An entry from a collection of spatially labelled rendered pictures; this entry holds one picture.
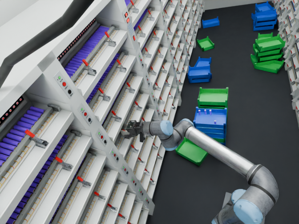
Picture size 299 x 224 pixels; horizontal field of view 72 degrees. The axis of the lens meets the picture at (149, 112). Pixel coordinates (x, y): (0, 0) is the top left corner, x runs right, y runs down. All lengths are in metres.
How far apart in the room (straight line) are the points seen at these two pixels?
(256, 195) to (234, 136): 1.43
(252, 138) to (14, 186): 2.15
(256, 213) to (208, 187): 1.14
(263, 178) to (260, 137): 1.40
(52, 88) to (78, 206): 0.58
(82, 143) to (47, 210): 0.31
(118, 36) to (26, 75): 0.71
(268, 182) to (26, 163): 1.00
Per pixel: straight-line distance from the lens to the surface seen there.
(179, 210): 2.11
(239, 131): 2.50
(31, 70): 0.84
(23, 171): 0.88
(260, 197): 1.08
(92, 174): 1.19
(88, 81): 1.08
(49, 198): 1.01
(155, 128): 1.23
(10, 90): 0.79
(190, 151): 2.35
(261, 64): 3.35
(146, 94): 1.72
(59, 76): 0.91
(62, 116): 0.96
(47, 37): 0.49
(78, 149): 1.06
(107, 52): 1.25
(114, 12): 1.41
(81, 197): 1.16
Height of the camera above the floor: 2.00
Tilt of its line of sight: 45 degrees down
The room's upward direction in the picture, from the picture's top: 21 degrees counter-clockwise
